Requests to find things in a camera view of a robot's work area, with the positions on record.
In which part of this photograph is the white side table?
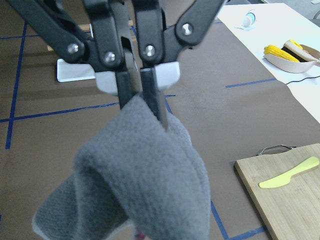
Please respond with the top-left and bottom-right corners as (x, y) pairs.
(218, 3), (320, 121)

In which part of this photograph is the grey microfibre cloth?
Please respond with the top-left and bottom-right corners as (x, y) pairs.
(32, 96), (211, 240)

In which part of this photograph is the yellow toy corn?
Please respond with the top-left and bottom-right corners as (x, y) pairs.
(263, 44), (299, 62)

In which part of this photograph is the white rectangular tray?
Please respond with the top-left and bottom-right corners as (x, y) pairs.
(56, 58), (95, 83)

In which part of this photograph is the yellow plastic knife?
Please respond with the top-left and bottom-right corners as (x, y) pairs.
(258, 156), (320, 189)

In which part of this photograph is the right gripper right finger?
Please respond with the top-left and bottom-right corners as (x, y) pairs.
(132, 0), (225, 129)

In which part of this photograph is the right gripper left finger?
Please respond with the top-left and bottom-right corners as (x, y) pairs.
(8, 0), (135, 108)

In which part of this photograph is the small white bottle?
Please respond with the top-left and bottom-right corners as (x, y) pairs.
(235, 9), (257, 31)

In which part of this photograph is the bamboo cutting board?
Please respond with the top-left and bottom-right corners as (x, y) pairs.
(234, 143), (320, 240)

